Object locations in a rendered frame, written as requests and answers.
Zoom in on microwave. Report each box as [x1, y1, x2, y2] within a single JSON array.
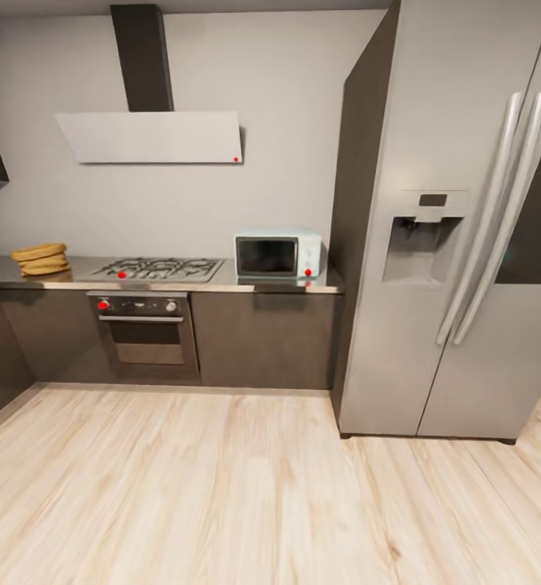
[[235, 227, 322, 278]]

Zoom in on popcorn bag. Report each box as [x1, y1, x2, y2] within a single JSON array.
[[9, 243, 71, 276]]

